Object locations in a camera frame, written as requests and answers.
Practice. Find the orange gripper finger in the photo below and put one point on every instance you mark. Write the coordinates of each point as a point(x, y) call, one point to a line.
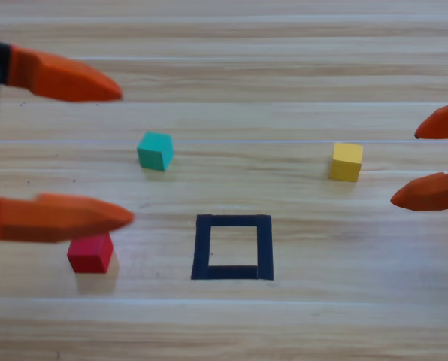
point(445, 124)
point(58, 218)
point(430, 193)

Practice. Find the yellow wooden cube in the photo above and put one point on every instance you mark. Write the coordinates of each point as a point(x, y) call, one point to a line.
point(346, 163)

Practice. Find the green wooden cube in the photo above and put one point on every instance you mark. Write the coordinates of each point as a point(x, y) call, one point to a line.
point(154, 152)

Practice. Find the red wooden cube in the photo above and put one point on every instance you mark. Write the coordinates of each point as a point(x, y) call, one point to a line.
point(90, 255)

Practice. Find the black tape square outline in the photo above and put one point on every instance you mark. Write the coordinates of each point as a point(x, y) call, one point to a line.
point(201, 248)

